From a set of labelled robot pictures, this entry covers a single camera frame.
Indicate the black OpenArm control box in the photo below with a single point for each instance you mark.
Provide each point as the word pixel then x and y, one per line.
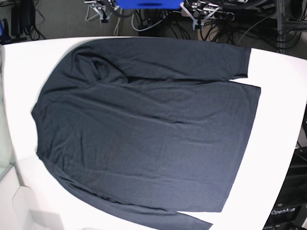
pixel 290 209

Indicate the black power strip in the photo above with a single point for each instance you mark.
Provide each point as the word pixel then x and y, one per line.
pixel 218 15

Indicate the blue plastic box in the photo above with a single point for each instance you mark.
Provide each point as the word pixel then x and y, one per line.
pixel 149 4

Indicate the dark navy long-sleeve T-shirt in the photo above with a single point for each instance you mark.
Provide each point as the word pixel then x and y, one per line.
pixel 148 129

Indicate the black device on stand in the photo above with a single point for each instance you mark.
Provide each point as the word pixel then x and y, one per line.
pixel 22 21

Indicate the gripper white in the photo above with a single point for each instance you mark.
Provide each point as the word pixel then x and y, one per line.
pixel 199 5
pixel 95 9

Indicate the metal shelf frame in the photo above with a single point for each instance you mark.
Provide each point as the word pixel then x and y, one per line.
pixel 291 23

